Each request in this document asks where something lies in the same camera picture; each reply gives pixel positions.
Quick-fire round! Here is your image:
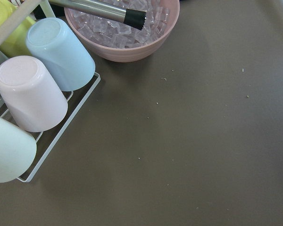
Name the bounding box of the mint green plastic cup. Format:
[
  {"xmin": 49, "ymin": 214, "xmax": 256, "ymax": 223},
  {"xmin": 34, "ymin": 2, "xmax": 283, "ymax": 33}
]
[{"xmin": 0, "ymin": 117, "xmax": 37, "ymax": 183}]

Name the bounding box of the pink ribbed bowl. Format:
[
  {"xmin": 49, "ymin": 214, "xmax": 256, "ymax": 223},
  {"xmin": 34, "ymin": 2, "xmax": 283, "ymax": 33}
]
[{"xmin": 64, "ymin": 0, "xmax": 181, "ymax": 63}]

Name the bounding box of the white wire cup rack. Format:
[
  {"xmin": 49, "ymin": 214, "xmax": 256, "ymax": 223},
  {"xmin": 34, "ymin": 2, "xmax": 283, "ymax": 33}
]
[{"xmin": 0, "ymin": 72, "xmax": 101, "ymax": 183}]

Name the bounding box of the yellow green plastic cup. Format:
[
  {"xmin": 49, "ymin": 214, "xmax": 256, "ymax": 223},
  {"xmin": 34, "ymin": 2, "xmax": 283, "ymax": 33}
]
[{"xmin": 0, "ymin": 0, "xmax": 35, "ymax": 57}]

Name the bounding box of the wooden rack handle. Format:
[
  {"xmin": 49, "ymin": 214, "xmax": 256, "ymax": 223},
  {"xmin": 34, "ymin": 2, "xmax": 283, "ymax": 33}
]
[{"xmin": 0, "ymin": 0, "xmax": 56, "ymax": 45}]

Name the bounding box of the pale pink plastic cup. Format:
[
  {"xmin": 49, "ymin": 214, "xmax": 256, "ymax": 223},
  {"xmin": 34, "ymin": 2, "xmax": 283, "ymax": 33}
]
[{"xmin": 0, "ymin": 56, "xmax": 68, "ymax": 132}]

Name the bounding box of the steel black-tipped muddler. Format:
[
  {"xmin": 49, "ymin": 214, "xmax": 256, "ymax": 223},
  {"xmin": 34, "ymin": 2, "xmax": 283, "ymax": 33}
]
[{"xmin": 49, "ymin": 0, "xmax": 146, "ymax": 30}]

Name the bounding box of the light blue plastic cup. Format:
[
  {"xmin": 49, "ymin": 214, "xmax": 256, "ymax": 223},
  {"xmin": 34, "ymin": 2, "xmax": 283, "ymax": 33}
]
[{"xmin": 25, "ymin": 17, "xmax": 95, "ymax": 91}]

